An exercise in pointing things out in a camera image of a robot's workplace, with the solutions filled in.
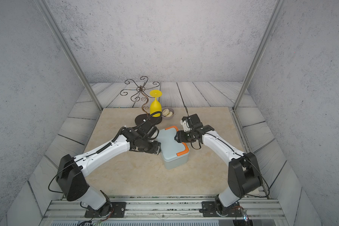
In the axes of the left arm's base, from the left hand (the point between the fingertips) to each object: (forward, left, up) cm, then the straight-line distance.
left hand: (159, 151), depth 80 cm
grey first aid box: (-7, -6, -4) cm, 10 cm away
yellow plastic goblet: (+27, +3, +10) cm, 28 cm away
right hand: (+8, -12, -1) cm, 14 cm away
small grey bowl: (+42, -7, -9) cm, 43 cm away
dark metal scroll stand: (+35, +17, -12) cm, 41 cm away
